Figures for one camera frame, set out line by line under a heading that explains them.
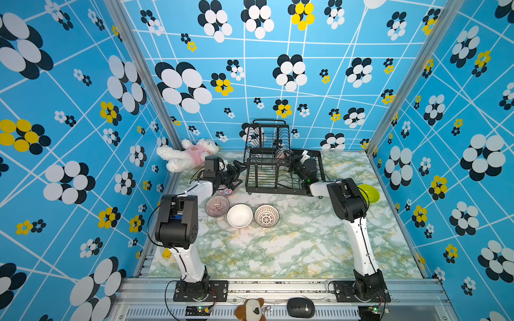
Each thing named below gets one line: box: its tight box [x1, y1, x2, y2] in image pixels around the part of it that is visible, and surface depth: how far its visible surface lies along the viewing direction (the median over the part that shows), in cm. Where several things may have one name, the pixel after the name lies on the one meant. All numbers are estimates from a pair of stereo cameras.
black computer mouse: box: [286, 297, 316, 319], surface depth 70 cm
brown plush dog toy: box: [234, 297, 267, 321], surface depth 69 cm
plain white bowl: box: [226, 203, 254, 229], surface depth 93 cm
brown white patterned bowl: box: [254, 203, 280, 229], surface depth 93 cm
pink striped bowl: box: [204, 195, 231, 218], surface depth 96 cm
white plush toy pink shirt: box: [155, 138, 220, 174], surface depth 107 cm
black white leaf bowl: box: [273, 147, 291, 164], surface depth 101 cm
